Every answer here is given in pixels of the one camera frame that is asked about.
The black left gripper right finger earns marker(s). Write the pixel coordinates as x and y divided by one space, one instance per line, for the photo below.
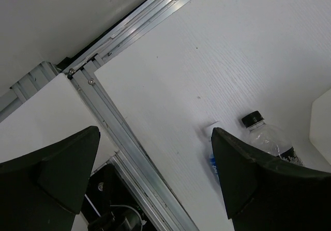
264 192

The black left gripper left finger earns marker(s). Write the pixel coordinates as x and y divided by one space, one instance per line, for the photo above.
44 190

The blue-label crushed plastic bottle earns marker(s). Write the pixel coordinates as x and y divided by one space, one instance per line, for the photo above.
207 131

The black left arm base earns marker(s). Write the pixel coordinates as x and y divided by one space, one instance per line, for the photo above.
109 205

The white plastic bin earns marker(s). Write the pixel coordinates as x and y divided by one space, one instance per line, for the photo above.
320 124

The black-label clear plastic bottle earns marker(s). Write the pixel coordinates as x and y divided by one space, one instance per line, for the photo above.
269 138

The aluminium table frame rail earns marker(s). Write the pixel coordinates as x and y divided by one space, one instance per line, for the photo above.
130 160

